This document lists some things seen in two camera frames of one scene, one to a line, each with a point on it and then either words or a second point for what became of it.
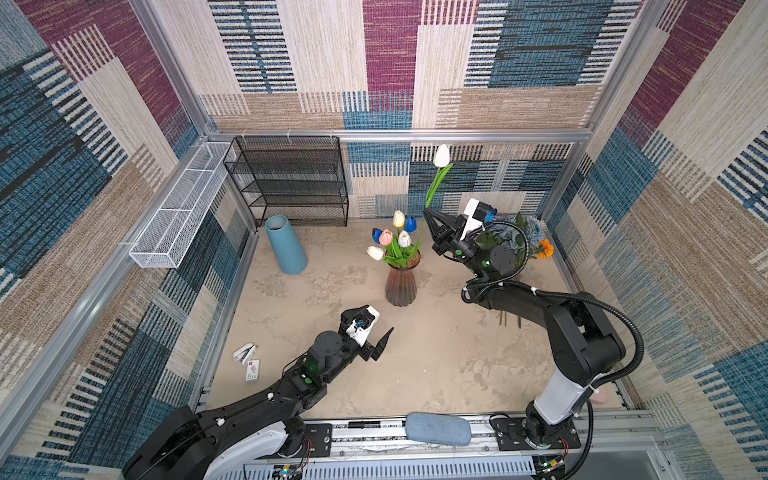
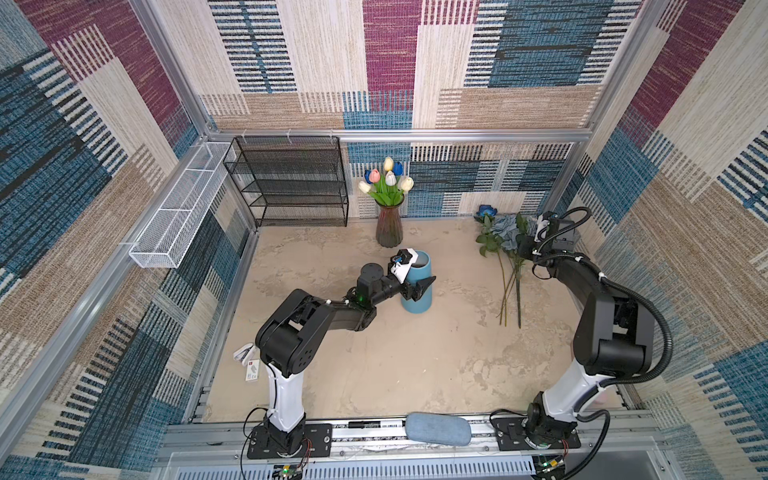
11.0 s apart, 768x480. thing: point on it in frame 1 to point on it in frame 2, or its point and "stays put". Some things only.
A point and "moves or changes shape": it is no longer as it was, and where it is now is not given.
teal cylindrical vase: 287,246 to 421,270
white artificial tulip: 404,239 to 390,179
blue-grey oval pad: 438,428 stays put
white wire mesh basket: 163,244 stays put
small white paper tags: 245,354 stays put
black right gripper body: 464,251 to 531,249
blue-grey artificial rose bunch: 521,232 stays put
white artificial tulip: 441,156 to 407,184
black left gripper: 365,351 to 415,292
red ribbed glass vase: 401,285 moves or changes shape
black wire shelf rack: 300,178 stays put
